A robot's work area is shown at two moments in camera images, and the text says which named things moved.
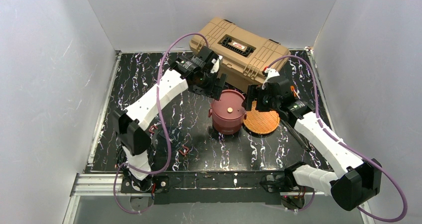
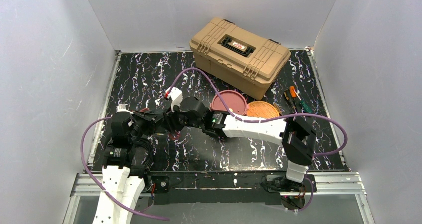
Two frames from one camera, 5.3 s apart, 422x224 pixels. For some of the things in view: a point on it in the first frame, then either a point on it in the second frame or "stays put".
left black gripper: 209,86 to 145,117
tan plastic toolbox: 245,55 stays put
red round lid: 230,106 stays put
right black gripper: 258,99 to 167,121
